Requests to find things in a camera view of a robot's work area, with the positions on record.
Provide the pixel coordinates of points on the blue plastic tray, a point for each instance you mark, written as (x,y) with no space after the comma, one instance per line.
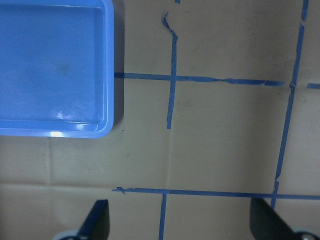
(56,68)

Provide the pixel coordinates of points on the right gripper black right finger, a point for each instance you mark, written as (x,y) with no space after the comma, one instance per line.
(266,224)

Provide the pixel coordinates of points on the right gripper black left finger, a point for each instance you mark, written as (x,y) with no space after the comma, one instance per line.
(96,226)

